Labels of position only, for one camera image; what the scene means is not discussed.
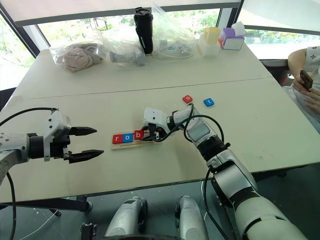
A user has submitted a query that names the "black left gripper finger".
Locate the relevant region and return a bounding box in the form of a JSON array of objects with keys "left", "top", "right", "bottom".
[
  {"left": 68, "top": 126, "right": 98, "bottom": 137},
  {"left": 67, "top": 149, "right": 105, "bottom": 165}
]

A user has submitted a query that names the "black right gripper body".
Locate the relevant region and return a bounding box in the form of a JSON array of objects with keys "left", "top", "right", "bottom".
[{"left": 147, "top": 122, "right": 165, "bottom": 142}]

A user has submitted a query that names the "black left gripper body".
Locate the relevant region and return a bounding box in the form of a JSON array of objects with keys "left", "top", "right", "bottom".
[{"left": 49, "top": 126, "right": 73, "bottom": 161}]

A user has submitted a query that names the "red letter b block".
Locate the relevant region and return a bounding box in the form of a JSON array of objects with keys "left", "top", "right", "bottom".
[{"left": 133, "top": 129, "right": 146, "bottom": 141}]

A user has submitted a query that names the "dark smartphone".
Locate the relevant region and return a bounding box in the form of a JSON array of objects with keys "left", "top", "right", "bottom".
[{"left": 299, "top": 69, "right": 314, "bottom": 92}]

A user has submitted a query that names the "blue letter o block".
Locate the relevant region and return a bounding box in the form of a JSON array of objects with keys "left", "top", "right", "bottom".
[{"left": 122, "top": 132, "right": 135, "bottom": 144}]

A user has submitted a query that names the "wooden letter tray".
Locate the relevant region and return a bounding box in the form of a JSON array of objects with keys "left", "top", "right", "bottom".
[{"left": 110, "top": 133, "right": 163, "bottom": 151}]

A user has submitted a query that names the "blue letter t block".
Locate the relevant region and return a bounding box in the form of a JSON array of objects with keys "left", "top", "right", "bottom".
[{"left": 202, "top": 97, "right": 216, "bottom": 108}]

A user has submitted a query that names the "silver rounded robot leg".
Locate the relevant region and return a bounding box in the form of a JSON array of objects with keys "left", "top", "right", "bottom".
[
  {"left": 174, "top": 194, "right": 209, "bottom": 240},
  {"left": 104, "top": 195, "right": 149, "bottom": 238}
]

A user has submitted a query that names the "black robot foot part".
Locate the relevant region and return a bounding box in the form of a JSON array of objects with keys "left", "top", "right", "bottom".
[{"left": 80, "top": 222, "right": 98, "bottom": 240}]

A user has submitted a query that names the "person's hand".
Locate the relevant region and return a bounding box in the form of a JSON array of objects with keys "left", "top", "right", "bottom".
[{"left": 292, "top": 76, "right": 316, "bottom": 94}]

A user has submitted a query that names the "plastic bag with pink plush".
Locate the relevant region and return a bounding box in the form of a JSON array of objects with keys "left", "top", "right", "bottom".
[{"left": 49, "top": 39, "right": 106, "bottom": 74}]

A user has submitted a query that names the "plastic bag with grey item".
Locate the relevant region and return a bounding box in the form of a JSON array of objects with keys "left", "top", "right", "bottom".
[{"left": 100, "top": 28, "right": 149, "bottom": 68}]

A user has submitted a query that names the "clear bag with white parts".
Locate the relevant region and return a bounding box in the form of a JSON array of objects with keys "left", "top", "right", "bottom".
[{"left": 151, "top": 3, "right": 196, "bottom": 60}]

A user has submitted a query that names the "black travel tumbler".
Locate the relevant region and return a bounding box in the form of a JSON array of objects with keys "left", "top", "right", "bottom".
[{"left": 132, "top": 7, "right": 154, "bottom": 58}]

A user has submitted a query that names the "yellow plastic cup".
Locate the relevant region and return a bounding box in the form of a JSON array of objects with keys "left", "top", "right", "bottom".
[{"left": 203, "top": 26, "right": 222, "bottom": 46}]

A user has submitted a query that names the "purple tissue box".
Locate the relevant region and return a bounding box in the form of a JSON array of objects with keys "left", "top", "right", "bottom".
[{"left": 220, "top": 27, "right": 246, "bottom": 51}]

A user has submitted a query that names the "white window blind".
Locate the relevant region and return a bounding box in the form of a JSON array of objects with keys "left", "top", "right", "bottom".
[{"left": 14, "top": 0, "right": 245, "bottom": 27}]

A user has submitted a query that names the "white tissue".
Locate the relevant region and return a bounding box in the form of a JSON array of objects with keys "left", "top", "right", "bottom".
[{"left": 230, "top": 21, "right": 246, "bottom": 36}]

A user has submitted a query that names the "black chair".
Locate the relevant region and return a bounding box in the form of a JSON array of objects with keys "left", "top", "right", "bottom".
[{"left": 259, "top": 58, "right": 296, "bottom": 87}]

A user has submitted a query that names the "white patterned shirt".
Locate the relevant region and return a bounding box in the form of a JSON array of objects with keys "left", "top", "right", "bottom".
[{"left": 305, "top": 45, "right": 320, "bottom": 91}]

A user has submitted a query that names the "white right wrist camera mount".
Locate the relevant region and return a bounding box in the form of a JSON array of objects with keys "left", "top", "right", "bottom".
[{"left": 143, "top": 107, "right": 171, "bottom": 134}]

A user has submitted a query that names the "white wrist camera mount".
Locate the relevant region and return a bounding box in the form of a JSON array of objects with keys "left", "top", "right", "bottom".
[
  {"left": 143, "top": 107, "right": 171, "bottom": 134},
  {"left": 43, "top": 109, "right": 73, "bottom": 162}
]

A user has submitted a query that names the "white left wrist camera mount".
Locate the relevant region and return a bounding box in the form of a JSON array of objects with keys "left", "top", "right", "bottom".
[{"left": 43, "top": 109, "right": 73, "bottom": 162}]

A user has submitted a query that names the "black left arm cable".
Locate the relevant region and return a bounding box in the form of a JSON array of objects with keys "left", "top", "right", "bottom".
[{"left": 0, "top": 107, "right": 59, "bottom": 240}]

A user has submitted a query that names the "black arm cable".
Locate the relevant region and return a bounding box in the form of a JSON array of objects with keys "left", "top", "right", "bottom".
[
  {"left": 155, "top": 102, "right": 230, "bottom": 240},
  {"left": 0, "top": 107, "right": 59, "bottom": 240}
]

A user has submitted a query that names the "black table leg frame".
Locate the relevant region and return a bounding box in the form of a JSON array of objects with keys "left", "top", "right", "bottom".
[{"left": 0, "top": 195, "right": 94, "bottom": 214}]

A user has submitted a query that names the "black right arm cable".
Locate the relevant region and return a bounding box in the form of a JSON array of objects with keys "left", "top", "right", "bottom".
[{"left": 155, "top": 102, "right": 230, "bottom": 240}]

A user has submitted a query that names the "white cord on floor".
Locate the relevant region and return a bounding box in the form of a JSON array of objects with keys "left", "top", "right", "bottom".
[{"left": 23, "top": 209, "right": 63, "bottom": 240}]

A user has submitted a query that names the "black window frame post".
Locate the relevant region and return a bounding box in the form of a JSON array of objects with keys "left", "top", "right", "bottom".
[{"left": 0, "top": 4, "right": 44, "bottom": 61}]

